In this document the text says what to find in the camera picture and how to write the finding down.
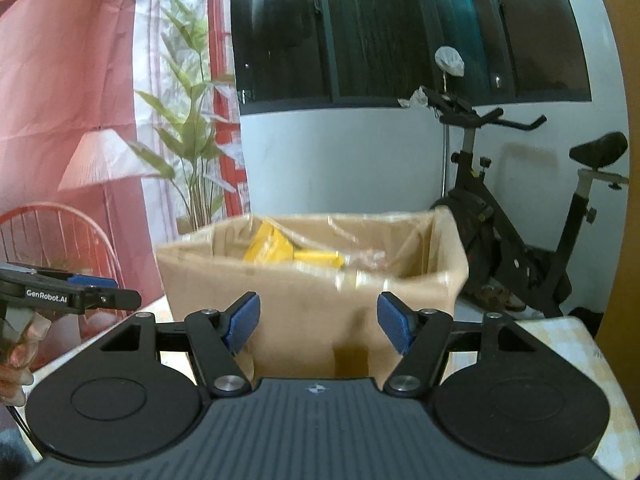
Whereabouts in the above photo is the printed bamboo curtain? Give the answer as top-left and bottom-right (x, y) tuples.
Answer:
(0, 0), (251, 346)

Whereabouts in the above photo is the brown cardboard box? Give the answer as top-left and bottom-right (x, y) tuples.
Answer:
(155, 210), (471, 381)

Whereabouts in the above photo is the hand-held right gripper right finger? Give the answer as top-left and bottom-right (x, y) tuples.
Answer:
(377, 291), (546, 397)

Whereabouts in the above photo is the clear plastic bag liner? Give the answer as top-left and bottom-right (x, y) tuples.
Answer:
(210, 211), (453, 288)

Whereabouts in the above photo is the brown sandal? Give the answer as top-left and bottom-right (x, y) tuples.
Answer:
(470, 285), (527, 314)

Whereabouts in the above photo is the yellow snack packet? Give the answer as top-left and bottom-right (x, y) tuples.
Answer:
(243, 219), (296, 263)
(292, 249), (346, 271)

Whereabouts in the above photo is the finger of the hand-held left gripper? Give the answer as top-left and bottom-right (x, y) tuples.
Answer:
(67, 275), (119, 290)
(84, 288), (142, 312)

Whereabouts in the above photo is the white plastic bag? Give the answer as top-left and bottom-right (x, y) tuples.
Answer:
(435, 46), (465, 78)

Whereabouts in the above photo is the person's left hand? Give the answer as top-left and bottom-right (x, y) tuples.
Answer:
(0, 312), (53, 406)

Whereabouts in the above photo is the crumpled white cloth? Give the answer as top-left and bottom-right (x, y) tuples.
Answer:
(397, 87), (432, 109)

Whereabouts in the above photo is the dark cloth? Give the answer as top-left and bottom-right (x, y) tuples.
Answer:
(567, 307), (606, 342)

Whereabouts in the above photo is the checkered yellow tablecloth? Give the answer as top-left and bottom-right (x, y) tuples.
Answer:
(30, 295), (628, 463)

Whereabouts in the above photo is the dark glass window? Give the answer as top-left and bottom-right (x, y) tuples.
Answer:
(230, 0), (593, 117)

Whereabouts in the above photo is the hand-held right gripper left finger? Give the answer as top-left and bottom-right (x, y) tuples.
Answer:
(92, 291), (262, 398)

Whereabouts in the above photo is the metal pole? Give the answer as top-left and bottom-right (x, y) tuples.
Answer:
(441, 72), (451, 200)

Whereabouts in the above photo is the black exercise bike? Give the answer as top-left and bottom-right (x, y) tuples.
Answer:
(432, 102), (630, 318)

